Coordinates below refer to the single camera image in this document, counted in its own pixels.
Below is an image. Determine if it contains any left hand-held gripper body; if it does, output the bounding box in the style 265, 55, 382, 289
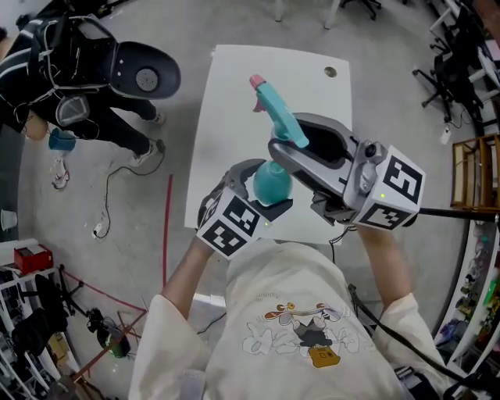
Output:
195, 182, 271, 261

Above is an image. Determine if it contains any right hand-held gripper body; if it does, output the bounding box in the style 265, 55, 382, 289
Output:
311, 139, 427, 232

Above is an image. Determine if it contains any teal spray bottle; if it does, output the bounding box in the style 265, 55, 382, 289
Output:
252, 160, 294, 207

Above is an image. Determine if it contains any teal spray bottle trigger head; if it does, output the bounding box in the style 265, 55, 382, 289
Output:
248, 73, 310, 149

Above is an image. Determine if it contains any person's right forearm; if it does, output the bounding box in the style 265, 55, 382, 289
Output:
355, 224, 416, 313

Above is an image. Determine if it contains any person's left forearm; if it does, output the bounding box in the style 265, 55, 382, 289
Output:
161, 233, 220, 323

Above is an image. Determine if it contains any wooden shelf unit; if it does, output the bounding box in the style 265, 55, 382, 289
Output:
450, 133, 500, 212

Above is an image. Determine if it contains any black stanchion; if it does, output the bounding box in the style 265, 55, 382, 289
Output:
418, 207, 500, 224

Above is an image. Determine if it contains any cream printed t-shirt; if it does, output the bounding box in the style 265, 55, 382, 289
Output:
128, 237, 450, 400

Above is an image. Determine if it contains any black office chair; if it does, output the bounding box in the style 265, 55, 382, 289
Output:
412, 46, 491, 126
339, 0, 384, 20
10, 265, 86, 357

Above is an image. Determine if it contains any white desk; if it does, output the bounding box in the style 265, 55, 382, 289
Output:
273, 0, 341, 31

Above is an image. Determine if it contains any green black device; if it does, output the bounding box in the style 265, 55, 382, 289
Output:
96, 318, 132, 359

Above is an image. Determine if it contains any teal bucket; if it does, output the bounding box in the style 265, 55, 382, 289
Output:
48, 127, 76, 152

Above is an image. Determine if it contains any red box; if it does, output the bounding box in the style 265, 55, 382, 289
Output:
13, 244, 54, 275

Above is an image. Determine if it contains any black waist bag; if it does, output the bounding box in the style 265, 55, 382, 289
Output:
394, 366, 500, 400

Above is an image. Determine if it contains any white shelving rack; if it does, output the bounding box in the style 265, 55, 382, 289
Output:
0, 237, 63, 400

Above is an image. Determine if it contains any clear plastic cup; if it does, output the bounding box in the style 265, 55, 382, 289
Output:
0, 209, 19, 231

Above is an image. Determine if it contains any thin black floor cable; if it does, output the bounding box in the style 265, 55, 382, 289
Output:
102, 138, 167, 239

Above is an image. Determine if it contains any thick black harness cable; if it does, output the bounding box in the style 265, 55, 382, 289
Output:
347, 284, 500, 391

